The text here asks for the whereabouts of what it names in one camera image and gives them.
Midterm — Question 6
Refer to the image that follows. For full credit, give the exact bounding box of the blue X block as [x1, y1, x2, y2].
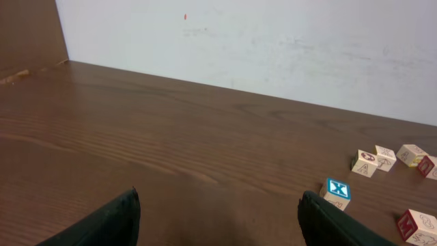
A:
[319, 178, 351, 211]

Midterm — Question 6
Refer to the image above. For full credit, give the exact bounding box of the plain wooden M block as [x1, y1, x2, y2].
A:
[396, 209, 437, 246]

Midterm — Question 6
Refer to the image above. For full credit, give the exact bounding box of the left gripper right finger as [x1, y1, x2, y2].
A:
[298, 191, 395, 246]

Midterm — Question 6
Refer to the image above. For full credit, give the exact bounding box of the yellow edged wooden block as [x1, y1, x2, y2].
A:
[396, 144, 427, 167]

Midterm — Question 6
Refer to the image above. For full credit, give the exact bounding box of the wooden Y block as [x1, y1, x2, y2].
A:
[417, 156, 437, 180]

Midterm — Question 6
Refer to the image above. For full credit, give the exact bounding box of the wooden block red disc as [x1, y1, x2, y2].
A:
[350, 150, 378, 178]

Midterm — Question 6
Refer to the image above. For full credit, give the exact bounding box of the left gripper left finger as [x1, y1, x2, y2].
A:
[38, 188, 141, 246]

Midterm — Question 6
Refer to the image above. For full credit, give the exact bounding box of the wooden block umbrella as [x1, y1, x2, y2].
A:
[374, 145, 397, 172]

